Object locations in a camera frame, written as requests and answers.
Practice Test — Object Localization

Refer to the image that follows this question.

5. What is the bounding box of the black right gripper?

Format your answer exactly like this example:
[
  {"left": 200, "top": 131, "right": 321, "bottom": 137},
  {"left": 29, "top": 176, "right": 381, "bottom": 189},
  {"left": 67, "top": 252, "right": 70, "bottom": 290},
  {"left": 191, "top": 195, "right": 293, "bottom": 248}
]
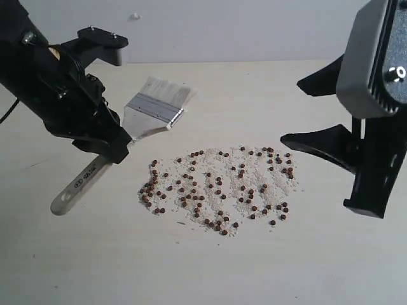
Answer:
[{"left": 280, "top": 118, "right": 404, "bottom": 219}]

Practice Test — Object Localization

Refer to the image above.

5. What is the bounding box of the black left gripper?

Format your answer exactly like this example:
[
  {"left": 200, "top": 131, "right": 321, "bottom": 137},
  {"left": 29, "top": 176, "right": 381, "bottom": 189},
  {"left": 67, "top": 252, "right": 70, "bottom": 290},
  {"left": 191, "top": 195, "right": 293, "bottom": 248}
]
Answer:
[{"left": 18, "top": 47, "right": 132, "bottom": 164}]

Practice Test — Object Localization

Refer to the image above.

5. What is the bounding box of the white paint brush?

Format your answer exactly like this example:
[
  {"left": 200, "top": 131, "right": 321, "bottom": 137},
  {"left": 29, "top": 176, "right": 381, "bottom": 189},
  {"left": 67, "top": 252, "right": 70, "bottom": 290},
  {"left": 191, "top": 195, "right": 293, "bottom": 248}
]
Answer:
[{"left": 50, "top": 77, "right": 197, "bottom": 216}]

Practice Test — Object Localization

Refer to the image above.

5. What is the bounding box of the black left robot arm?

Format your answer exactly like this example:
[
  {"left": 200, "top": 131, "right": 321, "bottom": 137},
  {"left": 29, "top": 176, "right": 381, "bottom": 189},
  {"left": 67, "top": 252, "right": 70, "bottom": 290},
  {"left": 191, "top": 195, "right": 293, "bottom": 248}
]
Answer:
[{"left": 1, "top": 1, "right": 131, "bottom": 164}]

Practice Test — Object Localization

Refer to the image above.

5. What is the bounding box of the pile of rice and beans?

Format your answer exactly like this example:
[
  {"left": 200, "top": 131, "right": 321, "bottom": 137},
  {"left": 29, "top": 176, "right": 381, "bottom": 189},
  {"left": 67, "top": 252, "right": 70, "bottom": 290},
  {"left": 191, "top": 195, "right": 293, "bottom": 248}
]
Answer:
[{"left": 137, "top": 145, "right": 299, "bottom": 236}]

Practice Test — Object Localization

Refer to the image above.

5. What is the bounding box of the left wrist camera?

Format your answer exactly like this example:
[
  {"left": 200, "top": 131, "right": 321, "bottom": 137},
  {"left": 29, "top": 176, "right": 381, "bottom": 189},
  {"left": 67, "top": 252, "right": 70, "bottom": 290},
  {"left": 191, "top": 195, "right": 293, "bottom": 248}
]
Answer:
[{"left": 61, "top": 26, "right": 128, "bottom": 69}]

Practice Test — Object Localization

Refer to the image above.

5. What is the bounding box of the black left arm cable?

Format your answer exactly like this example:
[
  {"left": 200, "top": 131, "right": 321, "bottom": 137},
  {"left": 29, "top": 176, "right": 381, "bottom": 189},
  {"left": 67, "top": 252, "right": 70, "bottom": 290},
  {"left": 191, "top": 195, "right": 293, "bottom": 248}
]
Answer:
[{"left": 0, "top": 98, "right": 20, "bottom": 124}]

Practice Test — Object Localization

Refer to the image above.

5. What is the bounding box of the small white wall plug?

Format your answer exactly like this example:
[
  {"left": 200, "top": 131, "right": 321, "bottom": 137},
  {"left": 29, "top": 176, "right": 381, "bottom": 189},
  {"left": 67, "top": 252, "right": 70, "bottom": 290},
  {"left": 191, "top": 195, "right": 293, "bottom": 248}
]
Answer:
[{"left": 130, "top": 12, "right": 142, "bottom": 21}]

